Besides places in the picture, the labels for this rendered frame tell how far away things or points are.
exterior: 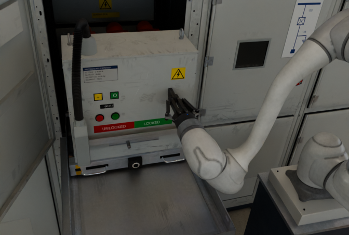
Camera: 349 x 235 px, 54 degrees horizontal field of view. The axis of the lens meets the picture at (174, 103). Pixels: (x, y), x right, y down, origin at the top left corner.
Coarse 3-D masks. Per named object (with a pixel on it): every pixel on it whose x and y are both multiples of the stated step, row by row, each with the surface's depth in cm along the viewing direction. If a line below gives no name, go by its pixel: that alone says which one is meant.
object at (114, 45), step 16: (128, 32) 138; (144, 32) 139; (160, 32) 140; (176, 32) 141; (64, 48) 122; (112, 48) 125; (128, 48) 125; (144, 48) 126; (160, 48) 127; (176, 48) 128; (192, 48) 129; (64, 80) 118
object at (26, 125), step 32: (0, 0) 107; (32, 0) 126; (0, 32) 109; (0, 64) 116; (32, 64) 138; (0, 96) 118; (32, 96) 141; (0, 128) 121; (32, 128) 145; (0, 160) 124; (32, 160) 148; (0, 192) 126
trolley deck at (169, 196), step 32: (64, 160) 151; (64, 192) 136; (96, 192) 138; (128, 192) 139; (160, 192) 140; (192, 192) 141; (64, 224) 124; (96, 224) 125; (128, 224) 126; (160, 224) 127; (192, 224) 128
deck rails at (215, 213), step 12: (72, 144) 160; (72, 180) 141; (204, 180) 146; (72, 192) 136; (204, 192) 141; (216, 192) 133; (72, 204) 131; (216, 204) 135; (72, 216) 127; (216, 216) 131; (228, 216) 124; (72, 228) 123; (228, 228) 125
